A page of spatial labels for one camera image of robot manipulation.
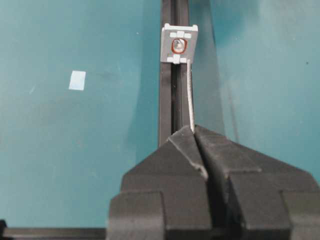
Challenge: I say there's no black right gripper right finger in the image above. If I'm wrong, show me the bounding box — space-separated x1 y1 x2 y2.
194 126 320 240

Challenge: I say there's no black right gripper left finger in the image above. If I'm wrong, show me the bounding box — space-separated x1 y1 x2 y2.
107 126 212 240

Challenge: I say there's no thin white wire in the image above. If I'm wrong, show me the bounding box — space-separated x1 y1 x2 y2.
185 59 196 133

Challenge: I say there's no white tape label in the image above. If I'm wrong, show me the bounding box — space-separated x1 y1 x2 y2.
68 70 86 91

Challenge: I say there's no grey aluminium extrusion rail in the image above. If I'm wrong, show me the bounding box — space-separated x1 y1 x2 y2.
157 0 216 149

